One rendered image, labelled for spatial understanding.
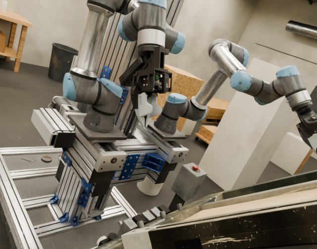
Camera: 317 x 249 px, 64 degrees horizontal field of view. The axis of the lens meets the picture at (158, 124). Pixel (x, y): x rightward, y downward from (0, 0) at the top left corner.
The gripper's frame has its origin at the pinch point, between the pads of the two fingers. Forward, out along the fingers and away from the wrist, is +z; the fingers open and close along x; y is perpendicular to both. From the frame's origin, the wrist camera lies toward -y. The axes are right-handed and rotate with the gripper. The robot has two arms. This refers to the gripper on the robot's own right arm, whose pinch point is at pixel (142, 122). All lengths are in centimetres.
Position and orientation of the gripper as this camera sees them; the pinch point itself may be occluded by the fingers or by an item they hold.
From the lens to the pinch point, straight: 70.6
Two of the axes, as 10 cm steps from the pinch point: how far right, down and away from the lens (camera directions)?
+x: 6.9, 0.3, 7.2
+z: -0.4, 10.0, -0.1
